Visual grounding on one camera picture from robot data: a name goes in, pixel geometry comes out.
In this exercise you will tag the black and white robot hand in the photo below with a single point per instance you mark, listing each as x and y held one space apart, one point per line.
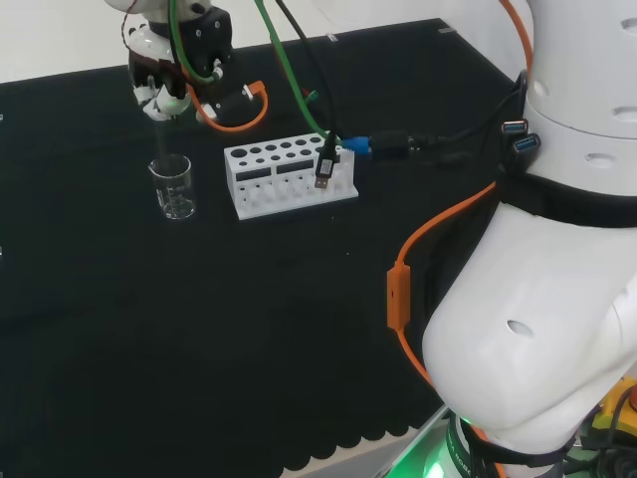
156 79

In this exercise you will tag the clear glass rod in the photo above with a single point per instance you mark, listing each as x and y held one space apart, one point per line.
161 142

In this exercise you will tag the clear glass beaker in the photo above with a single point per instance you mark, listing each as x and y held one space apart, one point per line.
172 194

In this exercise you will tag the white test tube rack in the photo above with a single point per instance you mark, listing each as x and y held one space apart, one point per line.
259 194

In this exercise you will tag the green terminal plug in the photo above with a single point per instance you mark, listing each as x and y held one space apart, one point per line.
312 97

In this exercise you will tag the black bench cloth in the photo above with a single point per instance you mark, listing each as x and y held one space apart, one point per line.
199 323

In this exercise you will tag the black USB hub blue ports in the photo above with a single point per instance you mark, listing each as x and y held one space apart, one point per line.
522 142

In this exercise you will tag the yellow stop button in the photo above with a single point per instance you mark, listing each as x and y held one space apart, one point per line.
629 413

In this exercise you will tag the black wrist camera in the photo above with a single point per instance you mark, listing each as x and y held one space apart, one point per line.
209 40

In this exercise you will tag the grey base plate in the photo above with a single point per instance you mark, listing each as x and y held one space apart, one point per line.
378 455

